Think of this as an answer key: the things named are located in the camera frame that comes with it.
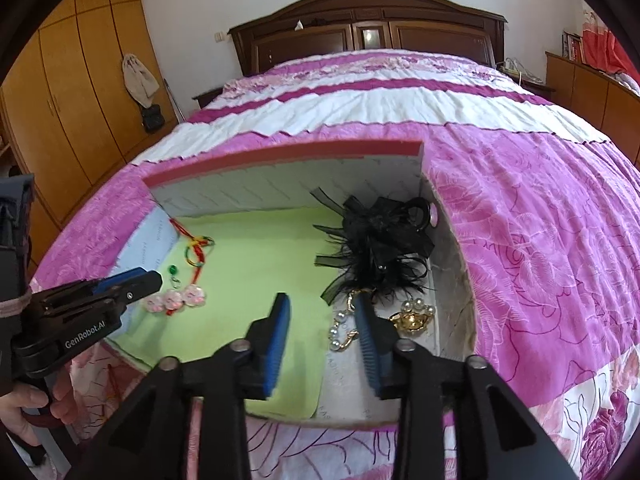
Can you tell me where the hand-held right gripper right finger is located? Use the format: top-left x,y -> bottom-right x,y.
352,295 -> 581,480

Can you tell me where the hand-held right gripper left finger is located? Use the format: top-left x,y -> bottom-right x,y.
65,292 -> 293,480

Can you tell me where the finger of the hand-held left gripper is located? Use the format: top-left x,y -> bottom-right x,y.
114,271 -> 164,307
92,267 -> 155,296

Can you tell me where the pearl and gold chain bracelet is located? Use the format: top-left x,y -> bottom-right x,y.
327,290 -> 362,353

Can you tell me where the pink cloud hair clip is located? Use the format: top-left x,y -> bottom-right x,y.
145,284 -> 207,315

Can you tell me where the gold pearl brooch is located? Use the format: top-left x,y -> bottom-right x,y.
389,297 -> 437,336

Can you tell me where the multicolour braided bracelet green bead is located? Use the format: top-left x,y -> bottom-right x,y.
167,216 -> 217,286

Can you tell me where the black feather hair accessory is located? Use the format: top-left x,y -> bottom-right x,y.
310,187 -> 436,306

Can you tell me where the pink cardboard box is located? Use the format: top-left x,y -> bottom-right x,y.
102,139 -> 476,431

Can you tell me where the person's left hand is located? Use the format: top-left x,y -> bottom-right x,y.
0,372 -> 77,448

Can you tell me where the light green paper liner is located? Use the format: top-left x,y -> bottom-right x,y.
107,205 -> 361,420

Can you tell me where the black hanging bag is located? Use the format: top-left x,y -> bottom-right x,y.
141,105 -> 166,134

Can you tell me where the wooden wardrobe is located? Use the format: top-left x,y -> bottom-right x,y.
0,0 -> 178,266

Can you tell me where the thin white rod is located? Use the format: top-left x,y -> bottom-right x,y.
162,78 -> 187,123

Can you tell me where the dark wooden nightstand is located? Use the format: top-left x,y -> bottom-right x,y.
520,81 -> 557,104
192,87 -> 224,109

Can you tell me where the beige hanging bag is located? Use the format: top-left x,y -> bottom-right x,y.
122,53 -> 161,109

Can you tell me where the pink floral bedspread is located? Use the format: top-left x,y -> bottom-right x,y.
30,50 -> 640,480

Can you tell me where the dark wooden headboard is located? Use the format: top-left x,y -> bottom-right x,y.
227,0 -> 508,78

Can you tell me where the low wooden cabinet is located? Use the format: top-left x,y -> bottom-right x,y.
545,51 -> 640,166

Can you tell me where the row of books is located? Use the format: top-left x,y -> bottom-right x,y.
562,31 -> 583,63

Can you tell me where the grey folded cloth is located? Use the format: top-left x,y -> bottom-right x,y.
612,71 -> 640,94

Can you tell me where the white and orange curtain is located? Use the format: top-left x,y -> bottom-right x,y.
580,10 -> 632,76

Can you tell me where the red cord bracelet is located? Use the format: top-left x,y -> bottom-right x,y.
102,360 -> 126,406

